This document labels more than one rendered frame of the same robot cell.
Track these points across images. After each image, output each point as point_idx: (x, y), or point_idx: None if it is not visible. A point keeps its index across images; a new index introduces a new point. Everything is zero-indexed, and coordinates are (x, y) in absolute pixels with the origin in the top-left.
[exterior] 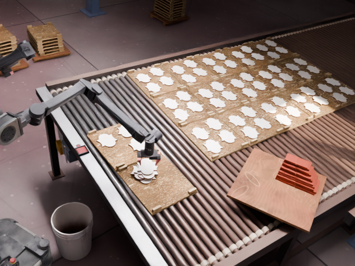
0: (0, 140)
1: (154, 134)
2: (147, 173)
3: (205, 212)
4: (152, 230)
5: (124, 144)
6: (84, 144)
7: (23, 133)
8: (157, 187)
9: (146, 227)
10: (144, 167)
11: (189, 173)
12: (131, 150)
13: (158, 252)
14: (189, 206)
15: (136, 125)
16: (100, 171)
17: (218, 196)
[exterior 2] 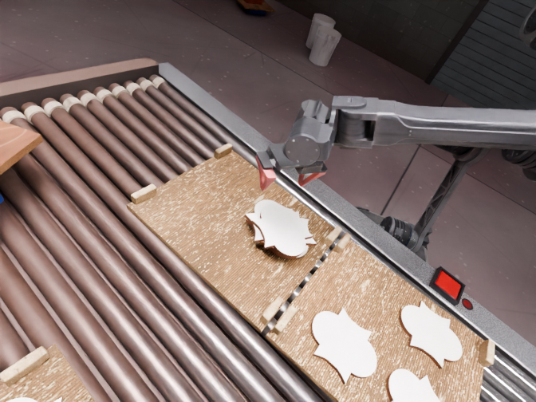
0: (530, 13)
1: (313, 120)
2: (273, 206)
3: (108, 160)
4: (218, 132)
5: (378, 333)
6: (460, 312)
7: (533, 43)
8: (235, 202)
9: (231, 135)
10: (286, 222)
11: (151, 269)
12: (350, 314)
13: (202, 105)
14: (149, 173)
15: (386, 105)
16: (370, 235)
17: (59, 205)
